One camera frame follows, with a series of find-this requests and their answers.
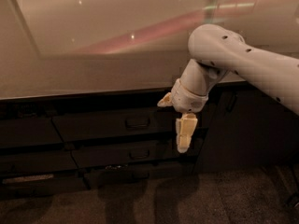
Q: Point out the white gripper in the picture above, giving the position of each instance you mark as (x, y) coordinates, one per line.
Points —
(186, 99)

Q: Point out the dark left middle drawer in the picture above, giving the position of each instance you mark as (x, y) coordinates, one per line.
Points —
(40, 162)

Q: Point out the dark left top drawer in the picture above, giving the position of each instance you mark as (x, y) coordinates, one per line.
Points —
(27, 132)

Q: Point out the dark left bottom drawer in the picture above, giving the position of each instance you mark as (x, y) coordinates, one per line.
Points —
(39, 185)

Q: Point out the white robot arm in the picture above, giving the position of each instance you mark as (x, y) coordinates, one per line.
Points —
(215, 52)

